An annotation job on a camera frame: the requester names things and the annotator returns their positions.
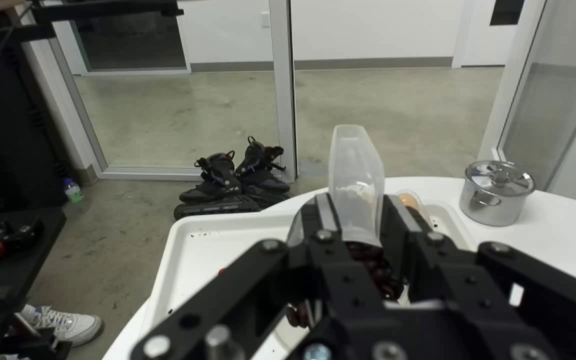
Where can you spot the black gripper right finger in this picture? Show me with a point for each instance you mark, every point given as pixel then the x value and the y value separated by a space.
pixel 500 287

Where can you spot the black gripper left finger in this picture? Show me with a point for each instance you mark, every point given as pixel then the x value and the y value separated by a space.
pixel 254 287

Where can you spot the white plastic tray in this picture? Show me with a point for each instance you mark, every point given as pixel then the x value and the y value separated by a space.
pixel 194 253

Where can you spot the small steel pot with lid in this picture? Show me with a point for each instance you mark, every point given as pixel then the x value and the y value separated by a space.
pixel 494 192

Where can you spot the white sneaker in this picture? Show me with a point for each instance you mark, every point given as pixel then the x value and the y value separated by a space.
pixel 61 322

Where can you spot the black tool cart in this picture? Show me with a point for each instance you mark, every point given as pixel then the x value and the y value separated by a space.
pixel 8 273

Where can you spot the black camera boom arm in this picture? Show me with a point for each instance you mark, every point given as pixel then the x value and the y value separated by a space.
pixel 100 9

